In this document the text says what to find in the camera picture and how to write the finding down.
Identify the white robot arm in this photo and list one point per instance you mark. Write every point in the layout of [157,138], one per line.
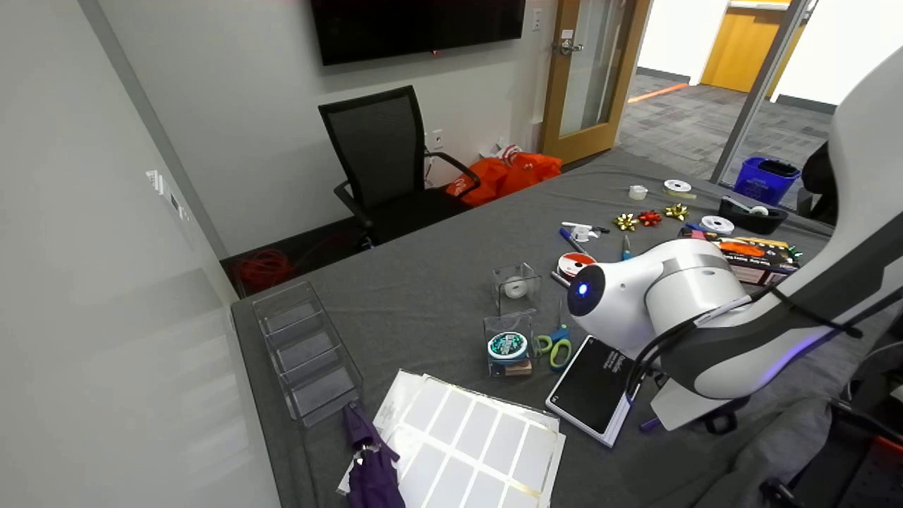
[695,285]

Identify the gray tablecloth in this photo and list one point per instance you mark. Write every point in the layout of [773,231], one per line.
[424,282]

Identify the orange bag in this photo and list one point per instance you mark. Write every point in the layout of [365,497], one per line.
[510,176]

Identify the teal round tin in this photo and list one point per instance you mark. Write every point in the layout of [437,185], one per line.
[510,348]

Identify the red ribbon spool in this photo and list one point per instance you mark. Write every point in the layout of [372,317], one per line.
[572,262]

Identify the black office chair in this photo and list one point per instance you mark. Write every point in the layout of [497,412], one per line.
[382,149]

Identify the white tape dispenser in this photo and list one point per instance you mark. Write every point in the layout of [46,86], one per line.
[582,228]

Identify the small green blue scissors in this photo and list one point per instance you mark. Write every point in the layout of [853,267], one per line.
[554,351]

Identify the gold gift bow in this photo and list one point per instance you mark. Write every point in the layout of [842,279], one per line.
[677,213]
[629,220]

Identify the clear plastic tray organizer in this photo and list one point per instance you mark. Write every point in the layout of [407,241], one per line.
[307,361]

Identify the red item on floor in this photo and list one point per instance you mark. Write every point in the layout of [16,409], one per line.
[267,268]

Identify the wooden door with glass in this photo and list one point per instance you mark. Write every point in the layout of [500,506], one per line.
[565,101]

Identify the black notebook with white edge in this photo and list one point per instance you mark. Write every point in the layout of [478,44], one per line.
[589,389]

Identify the white label sheets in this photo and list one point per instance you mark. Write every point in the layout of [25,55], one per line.
[471,447]

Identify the small white tape roll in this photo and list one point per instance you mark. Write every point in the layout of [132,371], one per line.
[640,193]

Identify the red gift bow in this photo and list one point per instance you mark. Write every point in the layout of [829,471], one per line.
[651,219]

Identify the purple folded cloth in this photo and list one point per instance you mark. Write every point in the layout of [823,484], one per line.
[373,470]

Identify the white ribbon spool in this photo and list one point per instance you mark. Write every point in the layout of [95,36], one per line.
[678,185]
[719,223]

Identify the purple marker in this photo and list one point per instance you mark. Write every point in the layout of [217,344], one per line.
[651,423]

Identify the black plastic tray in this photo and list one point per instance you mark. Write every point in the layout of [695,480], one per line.
[753,219]

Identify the black box of craft supplies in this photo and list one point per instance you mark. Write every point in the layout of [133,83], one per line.
[765,255]

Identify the blue bin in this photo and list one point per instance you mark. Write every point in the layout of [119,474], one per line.
[765,179]

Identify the yellow door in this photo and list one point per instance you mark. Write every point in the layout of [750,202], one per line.
[743,45]

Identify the person in black jacket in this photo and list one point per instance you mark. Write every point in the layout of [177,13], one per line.
[819,185]

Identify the black and red stand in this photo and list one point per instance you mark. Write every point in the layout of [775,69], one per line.
[852,465]

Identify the black wall television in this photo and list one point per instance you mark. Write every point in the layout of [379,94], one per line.
[414,25]

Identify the white wall switch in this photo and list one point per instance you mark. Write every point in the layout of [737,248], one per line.
[160,182]

